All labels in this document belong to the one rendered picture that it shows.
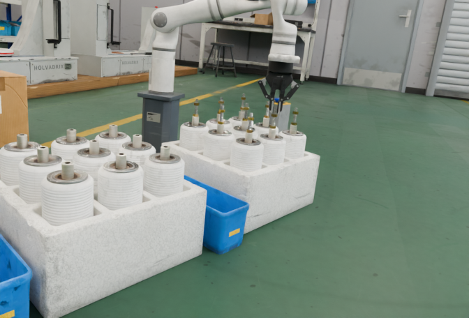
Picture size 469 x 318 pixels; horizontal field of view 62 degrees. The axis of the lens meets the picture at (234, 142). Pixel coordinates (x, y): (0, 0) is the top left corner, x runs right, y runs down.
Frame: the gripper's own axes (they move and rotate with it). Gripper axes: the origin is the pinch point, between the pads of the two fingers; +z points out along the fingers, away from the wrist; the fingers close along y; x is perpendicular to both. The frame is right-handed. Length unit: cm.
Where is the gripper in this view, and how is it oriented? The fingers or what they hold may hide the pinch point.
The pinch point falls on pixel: (275, 107)
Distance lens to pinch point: 124.6
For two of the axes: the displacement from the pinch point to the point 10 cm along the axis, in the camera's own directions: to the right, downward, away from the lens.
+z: -1.0, 9.6, 2.6
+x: -0.1, 2.6, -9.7
